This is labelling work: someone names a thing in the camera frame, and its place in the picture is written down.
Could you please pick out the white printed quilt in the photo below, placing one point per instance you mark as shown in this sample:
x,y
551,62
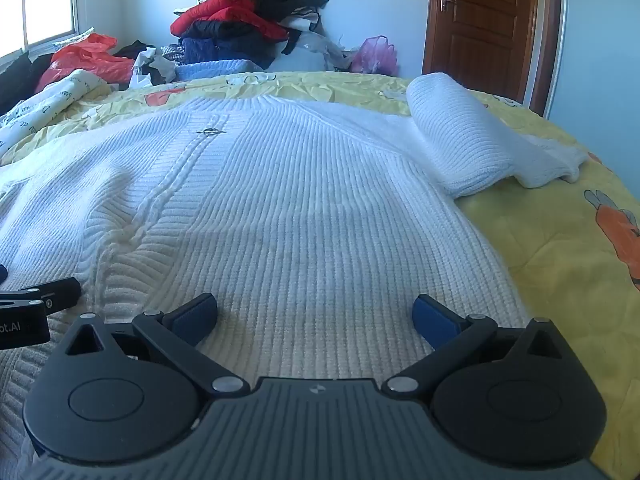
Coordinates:
x,y
50,102

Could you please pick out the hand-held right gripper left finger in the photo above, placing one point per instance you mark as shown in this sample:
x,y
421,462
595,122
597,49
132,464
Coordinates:
x,y
196,319

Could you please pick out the yellow printed bedsheet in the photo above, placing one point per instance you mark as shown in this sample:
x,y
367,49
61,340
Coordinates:
x,y
555,265

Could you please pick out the white wardrobe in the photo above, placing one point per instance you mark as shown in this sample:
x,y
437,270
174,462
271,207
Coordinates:
x,y
600,45

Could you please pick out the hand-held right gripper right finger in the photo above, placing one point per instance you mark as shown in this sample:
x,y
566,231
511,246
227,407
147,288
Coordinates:
x,y
434,321

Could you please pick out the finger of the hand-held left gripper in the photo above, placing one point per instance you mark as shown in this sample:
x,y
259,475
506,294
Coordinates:
x,y
55,291

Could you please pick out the light blue knit garment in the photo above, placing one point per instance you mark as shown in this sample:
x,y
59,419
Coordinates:
x,y
215,68

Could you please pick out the window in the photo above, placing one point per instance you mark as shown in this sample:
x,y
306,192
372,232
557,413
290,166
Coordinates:
x,y
40,0

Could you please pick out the pink plastic bag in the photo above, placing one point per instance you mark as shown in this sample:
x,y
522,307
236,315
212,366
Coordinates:
x,y
375,55

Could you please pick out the red orange cloth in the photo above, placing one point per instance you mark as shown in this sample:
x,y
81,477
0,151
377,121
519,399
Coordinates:
x,y
82,62

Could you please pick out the navy garment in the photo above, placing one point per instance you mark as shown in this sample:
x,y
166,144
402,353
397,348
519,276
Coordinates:
x,y
220,45

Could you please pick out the white grey crumpled cloth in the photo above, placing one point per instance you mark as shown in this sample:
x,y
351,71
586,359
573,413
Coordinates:
x,y
152,67

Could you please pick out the black white printed cloth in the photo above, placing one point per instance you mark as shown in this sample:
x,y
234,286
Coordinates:
x,y
302,20

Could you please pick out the white knit sweater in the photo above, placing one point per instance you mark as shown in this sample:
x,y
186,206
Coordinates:
x,y
300,210

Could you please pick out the brown wooden door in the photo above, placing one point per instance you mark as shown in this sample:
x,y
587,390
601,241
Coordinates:
x,y
480,30

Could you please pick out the red jacket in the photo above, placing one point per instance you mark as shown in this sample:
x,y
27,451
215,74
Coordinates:
x,y
225,10

